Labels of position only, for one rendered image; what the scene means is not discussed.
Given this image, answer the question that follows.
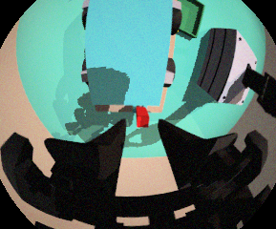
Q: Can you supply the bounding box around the green tray floor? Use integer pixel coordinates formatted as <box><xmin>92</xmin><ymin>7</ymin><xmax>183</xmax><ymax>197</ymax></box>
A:
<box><xmin>180</xmin><ymin>0</ymin><xmax>200</xmax><ymax>34</ymax></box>

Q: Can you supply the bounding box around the brown wooden ramp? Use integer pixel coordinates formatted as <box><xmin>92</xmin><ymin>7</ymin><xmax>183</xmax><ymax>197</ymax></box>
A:
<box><xmin>95</xmin><ymin>34</ymin><xmax>176</xmax><ymax>114</ymax></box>

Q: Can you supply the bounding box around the small wheeled trolley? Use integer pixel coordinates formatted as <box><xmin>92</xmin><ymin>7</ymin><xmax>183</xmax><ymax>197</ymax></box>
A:
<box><xmin>81</xmin><ymin>0</ymin><xmax>182</xmax><ymax>115</ymax></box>

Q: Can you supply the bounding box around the red-headed grey pin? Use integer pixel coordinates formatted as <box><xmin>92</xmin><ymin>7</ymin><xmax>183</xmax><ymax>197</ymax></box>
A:
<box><xmin>137</xmin><ymin>106</ymin><xmax>149</xmax><ymax>127</ymax></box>

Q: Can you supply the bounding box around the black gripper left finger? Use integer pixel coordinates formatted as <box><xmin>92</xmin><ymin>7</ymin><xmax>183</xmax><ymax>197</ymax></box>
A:
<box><xmin>45</xmin><ymin>118</ymin><xmax>126</xmax><ymax>196</ymax></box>

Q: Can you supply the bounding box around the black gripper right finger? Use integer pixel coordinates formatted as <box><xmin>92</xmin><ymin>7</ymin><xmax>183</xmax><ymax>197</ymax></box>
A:
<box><xmin>158</xmin><ymin>118</ymin><xmax>238</xmax><ymax>190</ymax></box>

